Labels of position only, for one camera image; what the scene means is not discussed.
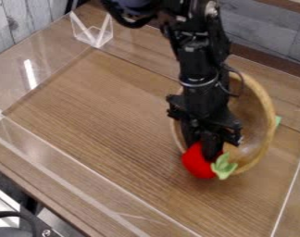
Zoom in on wooden bowl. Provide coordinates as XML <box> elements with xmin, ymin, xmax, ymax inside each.
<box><xmin>175</xmin><ymin>73</ymin><xmax>275</xmax><ymax>176</ymax></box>

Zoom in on green object behind bowl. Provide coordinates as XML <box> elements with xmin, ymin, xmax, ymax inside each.
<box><xmin>274</xmin><ymin>116</ymin><xmax>281</xmax><ymax>127</ymax></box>

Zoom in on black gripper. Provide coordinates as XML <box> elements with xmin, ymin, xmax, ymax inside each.
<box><xmin>163</xmin><ymin>94</ymin><xmax>243</xmax><ymax>163</ymax></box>

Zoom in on clear acrylic tray wall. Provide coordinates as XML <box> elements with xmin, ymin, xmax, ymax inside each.
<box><xmin>0</xmin><ymin>19</ymin><xmax>300</xmax><ymax>237</ymax></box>

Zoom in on black table clamp bracket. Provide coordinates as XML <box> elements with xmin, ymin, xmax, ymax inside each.
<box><xmin>19</xmin><ymin>206</ymin><xmax>63</xmax><ymax>237</ymax></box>

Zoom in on red toy strawberry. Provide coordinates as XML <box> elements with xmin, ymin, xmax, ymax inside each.
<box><xmin>180</xmin><ymin>142</ymin><xmax>238</xmax><ymax>181</ymax></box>

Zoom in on black cable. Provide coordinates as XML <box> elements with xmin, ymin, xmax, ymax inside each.
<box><xmin>0</xmin><ymin>210</ymin><xmax>33</xmax><ymax>237</ymax></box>

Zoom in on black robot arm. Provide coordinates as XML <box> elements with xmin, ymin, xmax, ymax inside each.
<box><xmin>100</xmin><ymin>0</ymin><xmax>240</xmax><ymax>161</ymax></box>

